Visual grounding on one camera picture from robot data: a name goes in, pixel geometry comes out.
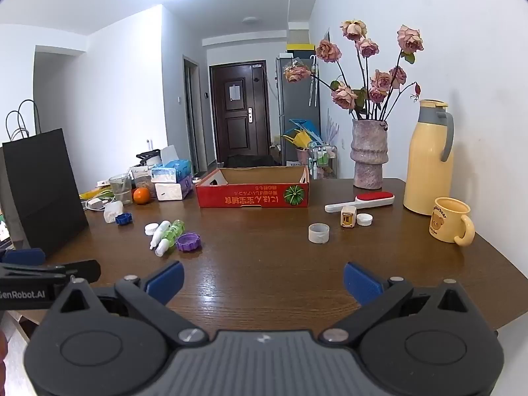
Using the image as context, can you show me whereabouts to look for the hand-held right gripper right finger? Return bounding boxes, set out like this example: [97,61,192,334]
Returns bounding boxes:
[319,262,479,346]

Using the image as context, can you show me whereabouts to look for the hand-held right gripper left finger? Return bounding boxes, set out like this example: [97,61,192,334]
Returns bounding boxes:
[49,261,208,348]

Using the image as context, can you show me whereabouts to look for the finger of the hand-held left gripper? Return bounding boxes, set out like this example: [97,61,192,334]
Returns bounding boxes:
[0,260,102,287]
[0,248,46,265]

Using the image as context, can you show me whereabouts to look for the green squeeze bottle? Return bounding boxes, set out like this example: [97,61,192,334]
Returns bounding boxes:
[156,219,185,255]

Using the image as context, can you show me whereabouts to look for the white squeeze bottle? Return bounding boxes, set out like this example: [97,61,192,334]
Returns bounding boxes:
[149,220,172,250]

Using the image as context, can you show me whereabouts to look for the grey tape roll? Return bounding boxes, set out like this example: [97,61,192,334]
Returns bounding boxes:
[309,223,330,243]

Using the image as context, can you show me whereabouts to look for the clear cotton swab box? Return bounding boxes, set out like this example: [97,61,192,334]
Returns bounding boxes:
[103,200,124,224]

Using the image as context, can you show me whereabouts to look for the red white lint brush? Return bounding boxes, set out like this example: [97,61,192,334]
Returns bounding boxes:
[324,192,395,214]

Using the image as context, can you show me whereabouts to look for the red cardboard box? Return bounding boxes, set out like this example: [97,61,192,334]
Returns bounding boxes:
[195,166,310,209]

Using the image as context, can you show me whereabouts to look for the purple round lid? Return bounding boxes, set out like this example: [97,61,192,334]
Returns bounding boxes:
[176,233,202,252]

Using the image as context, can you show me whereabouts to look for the black paper bag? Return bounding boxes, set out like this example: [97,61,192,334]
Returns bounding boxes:
[0,100,89,256]

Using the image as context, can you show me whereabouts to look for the purple tissue pack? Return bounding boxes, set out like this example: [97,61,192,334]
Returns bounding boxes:
[154,175,194,202]

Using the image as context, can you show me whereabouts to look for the clear drinking glass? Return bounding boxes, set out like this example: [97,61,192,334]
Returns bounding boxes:
[109,173,133,206]

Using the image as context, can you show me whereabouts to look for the yellow bear mug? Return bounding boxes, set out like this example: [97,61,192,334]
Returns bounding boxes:
[427,197,476,248]

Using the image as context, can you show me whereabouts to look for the clear food container white lid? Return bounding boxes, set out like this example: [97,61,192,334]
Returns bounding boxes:
[130,165,156,198]

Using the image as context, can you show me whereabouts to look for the blue tissue pack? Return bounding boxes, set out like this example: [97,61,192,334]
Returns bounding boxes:
[152,145,193,184]

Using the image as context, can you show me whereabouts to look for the metal trolley rack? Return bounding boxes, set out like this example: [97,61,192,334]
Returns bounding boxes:
[309,142,338,180]

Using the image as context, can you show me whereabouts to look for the pink textured vase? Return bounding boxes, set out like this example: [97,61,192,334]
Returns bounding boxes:
[350,119,389,189]

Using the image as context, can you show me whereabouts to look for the yellow thermos jug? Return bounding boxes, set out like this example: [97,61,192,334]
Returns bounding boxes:
[403,100,454,216]

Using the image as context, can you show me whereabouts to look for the purple clothes hangers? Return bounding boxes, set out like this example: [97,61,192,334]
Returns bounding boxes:
[326,109,341,145]

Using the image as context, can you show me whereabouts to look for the dark brown door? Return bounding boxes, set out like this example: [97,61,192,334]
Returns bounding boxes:
[210,61,271,166]

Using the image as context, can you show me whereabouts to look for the grey refrigerator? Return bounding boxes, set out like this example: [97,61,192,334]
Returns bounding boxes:
[276,53,321,166]

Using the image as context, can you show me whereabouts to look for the hanging white umbrellas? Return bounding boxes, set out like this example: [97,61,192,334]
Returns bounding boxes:
[309,53,320,108]

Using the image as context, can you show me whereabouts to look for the dried pink rose bouquet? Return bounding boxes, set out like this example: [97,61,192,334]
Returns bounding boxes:
[284,20,425,122]

